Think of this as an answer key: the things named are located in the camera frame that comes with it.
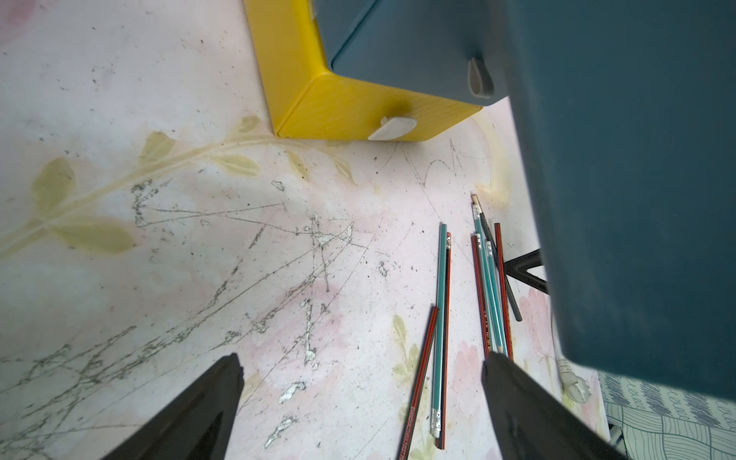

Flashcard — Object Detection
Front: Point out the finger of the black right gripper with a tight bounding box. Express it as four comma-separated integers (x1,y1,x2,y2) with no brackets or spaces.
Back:
504,249,548,294

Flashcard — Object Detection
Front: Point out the yellow bottom drawer unit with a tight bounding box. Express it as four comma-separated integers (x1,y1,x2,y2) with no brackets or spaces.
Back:
245,1,481,142

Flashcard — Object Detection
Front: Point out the green striped pencil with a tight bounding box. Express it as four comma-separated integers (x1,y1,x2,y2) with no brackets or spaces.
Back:
430,222,448,439

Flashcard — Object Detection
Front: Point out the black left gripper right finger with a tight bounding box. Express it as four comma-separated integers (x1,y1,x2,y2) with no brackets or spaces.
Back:
481,352,623,460

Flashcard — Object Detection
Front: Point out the white cable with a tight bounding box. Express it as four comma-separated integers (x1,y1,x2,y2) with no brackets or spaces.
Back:
550,309,593,404

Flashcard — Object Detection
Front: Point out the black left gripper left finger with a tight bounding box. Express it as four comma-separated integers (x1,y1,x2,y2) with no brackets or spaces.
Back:
105,354,245,459

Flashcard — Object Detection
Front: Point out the teal drawer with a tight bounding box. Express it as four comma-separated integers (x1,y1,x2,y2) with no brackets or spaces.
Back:
501,1,735,400
312,0,508,105

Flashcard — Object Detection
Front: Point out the grey green pencil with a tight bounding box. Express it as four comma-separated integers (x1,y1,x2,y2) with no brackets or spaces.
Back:
471,195,506,355

